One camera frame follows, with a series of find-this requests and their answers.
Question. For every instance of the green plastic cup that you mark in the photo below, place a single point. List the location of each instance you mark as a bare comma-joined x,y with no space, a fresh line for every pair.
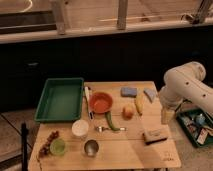
57,147

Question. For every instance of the green bin with items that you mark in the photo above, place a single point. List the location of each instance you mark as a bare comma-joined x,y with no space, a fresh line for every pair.
192,129

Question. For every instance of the white paper cup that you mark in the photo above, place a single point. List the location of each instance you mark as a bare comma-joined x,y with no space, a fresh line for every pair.
80,128

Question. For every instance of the orange bowl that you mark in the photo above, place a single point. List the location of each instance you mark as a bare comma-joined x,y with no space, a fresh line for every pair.
100,102

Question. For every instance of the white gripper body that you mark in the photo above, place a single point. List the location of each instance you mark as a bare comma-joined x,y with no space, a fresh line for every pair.
166,115

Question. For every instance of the grey blue cloth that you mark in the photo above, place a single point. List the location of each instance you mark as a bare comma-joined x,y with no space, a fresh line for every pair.
151,94

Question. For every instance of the blue sponge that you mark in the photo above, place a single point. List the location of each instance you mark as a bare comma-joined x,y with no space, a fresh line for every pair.
128,92

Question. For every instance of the yellow banana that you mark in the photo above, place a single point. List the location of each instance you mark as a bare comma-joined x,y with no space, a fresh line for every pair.
139,104

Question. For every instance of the brown scrub brush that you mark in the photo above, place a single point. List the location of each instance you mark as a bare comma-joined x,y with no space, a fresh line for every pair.
153,136

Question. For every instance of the green plastic tray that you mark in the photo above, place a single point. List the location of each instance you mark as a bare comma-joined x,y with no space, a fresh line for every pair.
61,100

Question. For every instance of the orange apple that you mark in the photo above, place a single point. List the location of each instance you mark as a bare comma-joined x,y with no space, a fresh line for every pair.
128,112

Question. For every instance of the white handled knife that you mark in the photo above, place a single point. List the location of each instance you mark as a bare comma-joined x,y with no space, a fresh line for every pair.
87,95

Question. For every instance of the black pole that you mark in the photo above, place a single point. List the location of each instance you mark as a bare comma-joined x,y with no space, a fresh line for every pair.
24,133

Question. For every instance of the bunch of red grapes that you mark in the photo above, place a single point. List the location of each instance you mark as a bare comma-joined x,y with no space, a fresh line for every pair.
45,148

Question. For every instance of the metal cup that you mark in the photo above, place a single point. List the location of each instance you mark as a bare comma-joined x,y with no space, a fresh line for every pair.
91,148

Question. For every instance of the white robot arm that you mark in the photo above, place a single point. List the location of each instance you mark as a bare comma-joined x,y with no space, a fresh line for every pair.
185,82

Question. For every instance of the metal spoon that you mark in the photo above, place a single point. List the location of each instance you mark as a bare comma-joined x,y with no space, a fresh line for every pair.
101,129

